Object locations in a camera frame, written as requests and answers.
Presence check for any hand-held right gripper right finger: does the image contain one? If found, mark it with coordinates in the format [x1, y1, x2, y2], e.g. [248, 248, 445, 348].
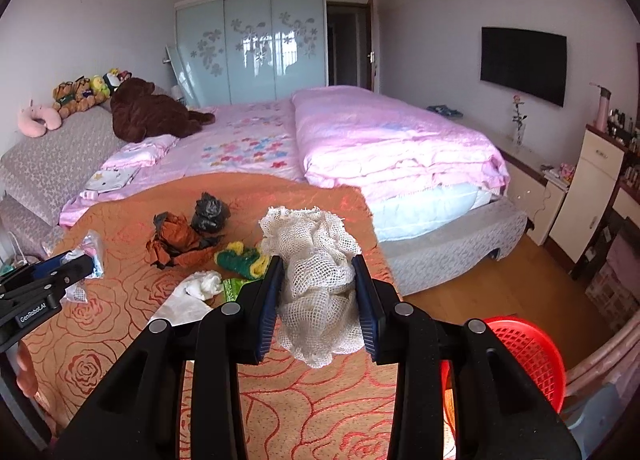
[351, 254, 583, 460]

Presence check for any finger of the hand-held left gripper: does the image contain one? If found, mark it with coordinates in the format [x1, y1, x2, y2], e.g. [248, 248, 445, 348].
[45, 256, 97, 302]
[27, 250, 73, 282]

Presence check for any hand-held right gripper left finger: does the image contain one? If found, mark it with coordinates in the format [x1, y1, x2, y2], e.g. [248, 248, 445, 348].
[52, 255, 285, 460]

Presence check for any clear plastic bag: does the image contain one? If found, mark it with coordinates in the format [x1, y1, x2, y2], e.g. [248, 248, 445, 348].
[65, 231, 105, 302]

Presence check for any white tissue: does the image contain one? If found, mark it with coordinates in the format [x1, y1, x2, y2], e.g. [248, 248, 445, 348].
[175, 270, 224, 302]

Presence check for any white net cloth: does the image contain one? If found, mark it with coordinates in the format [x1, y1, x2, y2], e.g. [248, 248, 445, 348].
[258, 206, 363, 369]

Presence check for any black plastic bag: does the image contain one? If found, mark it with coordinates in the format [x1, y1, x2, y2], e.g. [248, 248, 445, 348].
[191, 192, 232, 235]

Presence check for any red plastic basket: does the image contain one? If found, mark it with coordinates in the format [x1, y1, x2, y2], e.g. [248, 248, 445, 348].
[440, 316, 567, 443]

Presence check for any person's left hand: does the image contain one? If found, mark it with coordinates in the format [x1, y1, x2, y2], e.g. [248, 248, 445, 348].
[15, 340, 39, 399]

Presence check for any green wrapper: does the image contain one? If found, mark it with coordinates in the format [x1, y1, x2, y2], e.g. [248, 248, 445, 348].
[222, 277, 253, 302]

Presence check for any green yellow sponge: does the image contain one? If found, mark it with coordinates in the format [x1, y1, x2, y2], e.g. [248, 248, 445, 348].
[215, 240, 272, 279]

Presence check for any white flat paper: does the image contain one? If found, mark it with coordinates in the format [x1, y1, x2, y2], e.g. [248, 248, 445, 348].
[147, 296, 216, 327]

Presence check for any orange patterned tablecloth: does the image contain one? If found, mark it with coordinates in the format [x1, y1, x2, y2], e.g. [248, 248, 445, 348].
[22, 172, 458, 460]

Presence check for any grey upholstered bed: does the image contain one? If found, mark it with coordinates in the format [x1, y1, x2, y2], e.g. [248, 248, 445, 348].
[0, 85, 531, 298]

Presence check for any white printed cloth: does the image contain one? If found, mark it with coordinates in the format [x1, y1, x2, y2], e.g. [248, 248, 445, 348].
[82, 167, 141, 193]

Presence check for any brown crumpled wrapper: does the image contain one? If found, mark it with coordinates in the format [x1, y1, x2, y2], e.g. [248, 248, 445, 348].
[146, 211, 226, 269]

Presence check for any grey patterned headboard cushion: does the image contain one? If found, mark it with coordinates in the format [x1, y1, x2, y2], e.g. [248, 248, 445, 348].
[0, 105, 126, 228]

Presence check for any light blue quilt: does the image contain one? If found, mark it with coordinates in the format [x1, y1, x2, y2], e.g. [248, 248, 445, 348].
[362, 182, 496, 242]

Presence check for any pink neck pillow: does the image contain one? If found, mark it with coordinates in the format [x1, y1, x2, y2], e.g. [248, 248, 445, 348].
[18, 102, 63, 138]

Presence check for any pink floral bed sheet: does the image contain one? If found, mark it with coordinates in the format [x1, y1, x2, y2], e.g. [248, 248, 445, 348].
[60, 100, 307, 227]

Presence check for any small brown plush bear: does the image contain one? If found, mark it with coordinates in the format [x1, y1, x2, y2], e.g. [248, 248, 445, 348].
[74, 77, 109, 112]
[53, 81, 79, 119]

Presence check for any pink quilt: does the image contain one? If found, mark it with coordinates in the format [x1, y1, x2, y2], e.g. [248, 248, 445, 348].
[291, 86, 511, 191]

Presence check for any large brown teddy bear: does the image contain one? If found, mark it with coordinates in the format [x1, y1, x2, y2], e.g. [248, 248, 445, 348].
[110, 77, 217, 143]

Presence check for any low cream cabinet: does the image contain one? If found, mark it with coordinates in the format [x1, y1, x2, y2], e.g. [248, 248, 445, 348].
[492, 140, 571, 246]

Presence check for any penguin plush toy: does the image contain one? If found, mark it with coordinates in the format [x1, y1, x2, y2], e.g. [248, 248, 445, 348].
[102, 68, 134, 91]

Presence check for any white leaning board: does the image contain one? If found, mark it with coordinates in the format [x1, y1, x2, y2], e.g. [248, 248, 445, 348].
[164, 44, 201, 108]

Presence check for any stack of books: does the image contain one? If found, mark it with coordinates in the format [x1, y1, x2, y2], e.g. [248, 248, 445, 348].
[540, 165, 571, 187]

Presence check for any rose in glass vase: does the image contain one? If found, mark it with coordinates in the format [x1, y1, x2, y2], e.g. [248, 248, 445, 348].
[511, 94, 529, 147]

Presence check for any pink patterned curtain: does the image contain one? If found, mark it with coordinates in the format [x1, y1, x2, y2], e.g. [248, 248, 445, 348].
[565, 310, 640, 391]

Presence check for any white storage box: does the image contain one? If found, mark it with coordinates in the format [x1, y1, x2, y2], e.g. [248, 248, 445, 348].
[585, 260, 640, 321]

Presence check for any tall cream cabinet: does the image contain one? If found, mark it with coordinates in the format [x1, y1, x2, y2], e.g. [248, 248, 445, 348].
[547, 125, 628, 265]

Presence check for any grey plastic stool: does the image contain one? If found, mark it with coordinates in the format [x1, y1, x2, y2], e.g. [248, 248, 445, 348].
[562, 380, 631, 446]

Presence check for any glass door wardrobe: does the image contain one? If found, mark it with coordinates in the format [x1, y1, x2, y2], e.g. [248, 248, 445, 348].
[174, 0, 328, 108]

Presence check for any white bedroom door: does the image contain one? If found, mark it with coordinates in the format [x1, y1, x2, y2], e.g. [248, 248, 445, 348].
[365, 0, 383, 95]

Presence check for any pink bottle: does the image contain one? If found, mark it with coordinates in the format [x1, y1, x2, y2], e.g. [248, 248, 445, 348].
[589, 82, 612, 132]

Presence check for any row of cosmetic bottles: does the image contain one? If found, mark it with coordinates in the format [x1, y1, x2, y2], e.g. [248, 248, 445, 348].
[607, 107, 640, 152]

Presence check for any black wall television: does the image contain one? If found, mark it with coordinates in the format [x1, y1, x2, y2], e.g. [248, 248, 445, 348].
[480, 26, 568, 108]

